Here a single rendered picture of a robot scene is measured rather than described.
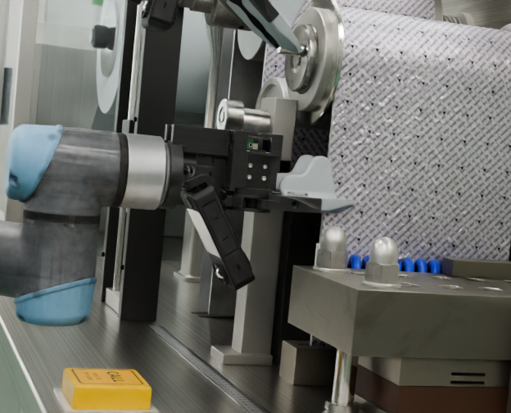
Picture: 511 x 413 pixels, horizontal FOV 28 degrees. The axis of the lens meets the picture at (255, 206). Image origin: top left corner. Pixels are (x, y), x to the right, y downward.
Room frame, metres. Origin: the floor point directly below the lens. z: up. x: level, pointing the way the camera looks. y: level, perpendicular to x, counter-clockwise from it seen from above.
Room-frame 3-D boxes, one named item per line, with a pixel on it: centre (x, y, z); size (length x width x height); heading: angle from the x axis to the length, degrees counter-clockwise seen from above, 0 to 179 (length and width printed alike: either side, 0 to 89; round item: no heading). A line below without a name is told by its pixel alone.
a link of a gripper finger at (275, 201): (1.06, -0.02, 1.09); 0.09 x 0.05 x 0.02; 108
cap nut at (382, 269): (0.95, -0.12, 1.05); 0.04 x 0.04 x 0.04
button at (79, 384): (0.93, 0.12, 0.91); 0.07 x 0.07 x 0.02; 19
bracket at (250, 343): (1.18, 0.00, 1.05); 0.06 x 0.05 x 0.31; 109
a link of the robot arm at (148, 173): (1.04, 0.12, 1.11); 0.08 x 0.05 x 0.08; 19
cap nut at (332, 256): (1.03, -0.08, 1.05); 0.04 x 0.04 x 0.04
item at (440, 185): (1.14, -0.18, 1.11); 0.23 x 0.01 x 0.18; 109
